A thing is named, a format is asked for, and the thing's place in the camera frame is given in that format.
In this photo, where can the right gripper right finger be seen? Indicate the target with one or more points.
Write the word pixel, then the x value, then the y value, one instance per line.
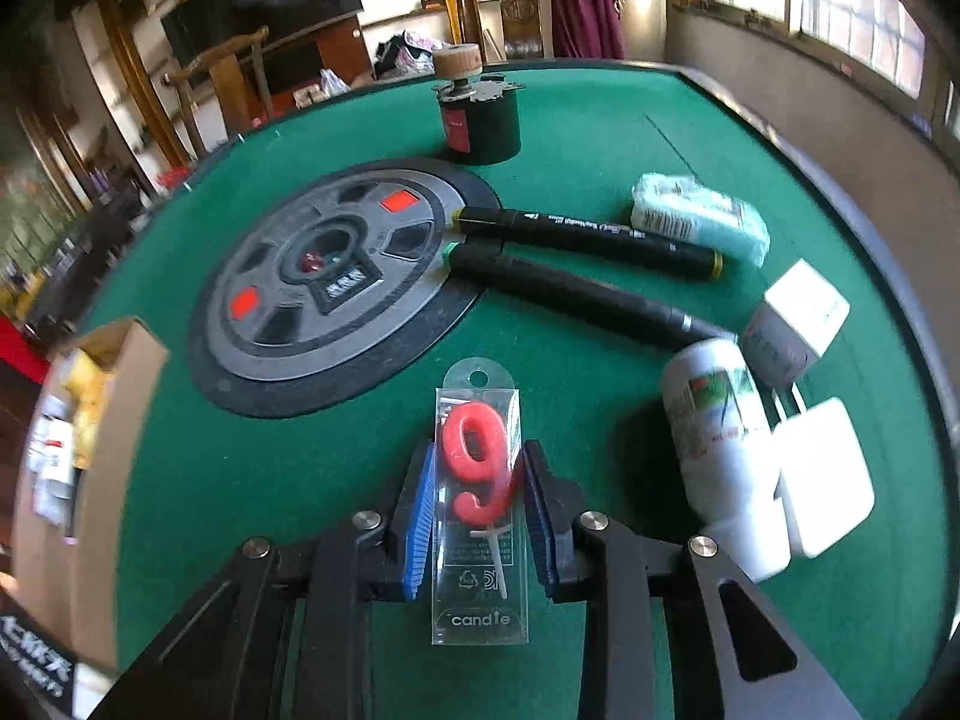
pixel 731 654

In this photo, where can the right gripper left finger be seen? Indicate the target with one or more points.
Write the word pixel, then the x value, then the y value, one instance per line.
pixel 285 631

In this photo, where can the number nine candle pack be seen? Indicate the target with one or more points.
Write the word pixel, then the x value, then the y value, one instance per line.
pixel 479 570

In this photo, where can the large white plastic bottle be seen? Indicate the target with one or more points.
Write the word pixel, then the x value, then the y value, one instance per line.
pixel 726 458

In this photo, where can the yellow snack packet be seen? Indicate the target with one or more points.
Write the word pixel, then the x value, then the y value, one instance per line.
pixel 89 387

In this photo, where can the white grey small box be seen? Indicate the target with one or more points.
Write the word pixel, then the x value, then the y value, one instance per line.
pixel 793 326

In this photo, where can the black marker green cap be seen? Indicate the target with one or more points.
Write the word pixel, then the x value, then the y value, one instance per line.
pixel 600 304

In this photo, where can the black marker yellow caps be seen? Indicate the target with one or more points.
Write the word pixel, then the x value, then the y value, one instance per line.
pixel 606 240

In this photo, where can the cardboard box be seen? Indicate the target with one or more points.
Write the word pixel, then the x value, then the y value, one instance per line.
pixel 67 523

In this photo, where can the white charger adapter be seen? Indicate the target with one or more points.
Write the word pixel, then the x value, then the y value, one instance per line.
pixel 824 485

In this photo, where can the round grey mahjong table console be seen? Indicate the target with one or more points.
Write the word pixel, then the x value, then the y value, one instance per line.
pixel 335 290

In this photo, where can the mint tissue pack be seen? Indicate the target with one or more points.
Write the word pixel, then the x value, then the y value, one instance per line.
pixel 681 208

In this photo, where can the black jar with cork lid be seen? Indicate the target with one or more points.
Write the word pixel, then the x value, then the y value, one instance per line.
pixel 479 111

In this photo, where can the wooden chair left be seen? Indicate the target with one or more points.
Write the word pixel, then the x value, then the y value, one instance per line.
pixel 221 64

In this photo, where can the pile of bags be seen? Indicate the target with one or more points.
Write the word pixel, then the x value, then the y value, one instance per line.
pixel 406 54

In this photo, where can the maroon cloth on chair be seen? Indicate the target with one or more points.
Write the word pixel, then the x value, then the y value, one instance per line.
pixel 587 29

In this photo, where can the black television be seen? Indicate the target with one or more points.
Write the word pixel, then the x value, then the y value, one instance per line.
pixel 262 4

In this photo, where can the wooden chair with cloth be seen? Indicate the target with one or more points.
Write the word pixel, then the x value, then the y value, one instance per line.
pixel 504 30

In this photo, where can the window frame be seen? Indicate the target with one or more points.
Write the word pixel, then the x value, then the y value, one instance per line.
pixel 898 53

